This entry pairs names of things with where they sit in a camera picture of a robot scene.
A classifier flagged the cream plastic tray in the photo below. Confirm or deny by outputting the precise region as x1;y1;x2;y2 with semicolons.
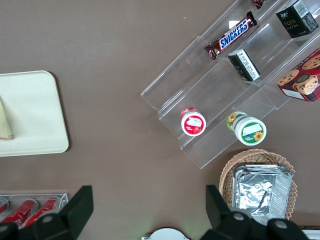
0;70;70;158

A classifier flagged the red cookie box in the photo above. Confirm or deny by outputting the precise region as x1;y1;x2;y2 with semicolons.
276;48;320;103

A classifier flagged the red cola bottle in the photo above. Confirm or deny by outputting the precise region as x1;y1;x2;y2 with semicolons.
0;198;39;229
24;196;61;227
0;197;10;216

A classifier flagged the clear acrylic bottle rack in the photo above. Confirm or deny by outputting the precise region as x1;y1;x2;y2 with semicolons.
0;191;69;227

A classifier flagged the light tan wicker basket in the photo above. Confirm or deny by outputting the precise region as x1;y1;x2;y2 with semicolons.
219;149;298;221

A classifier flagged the small black carton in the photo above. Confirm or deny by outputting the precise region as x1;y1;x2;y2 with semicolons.
227;48;261;83
275;0;320;39

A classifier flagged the white plastic bin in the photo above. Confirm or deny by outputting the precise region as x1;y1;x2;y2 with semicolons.
298;227;320;240

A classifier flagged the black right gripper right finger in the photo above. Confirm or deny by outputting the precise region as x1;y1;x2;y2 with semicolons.
199;184;270;240

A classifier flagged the green lid sunflower jar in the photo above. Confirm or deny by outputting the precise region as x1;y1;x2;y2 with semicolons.
226;111;267;147

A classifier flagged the aluminium foil tray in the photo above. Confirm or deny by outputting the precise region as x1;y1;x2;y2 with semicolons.
231;164;294;226

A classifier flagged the clear acrylic step display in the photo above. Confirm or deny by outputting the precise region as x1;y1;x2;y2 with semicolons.
140;0;320;170

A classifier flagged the triangle sandwich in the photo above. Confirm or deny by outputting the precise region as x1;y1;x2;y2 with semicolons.
0;97;15;141

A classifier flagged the red lid strawberry jar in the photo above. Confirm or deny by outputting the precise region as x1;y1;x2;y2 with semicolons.
179;106;207;137

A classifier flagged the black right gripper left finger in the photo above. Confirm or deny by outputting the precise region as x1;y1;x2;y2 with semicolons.
24;185;95;240

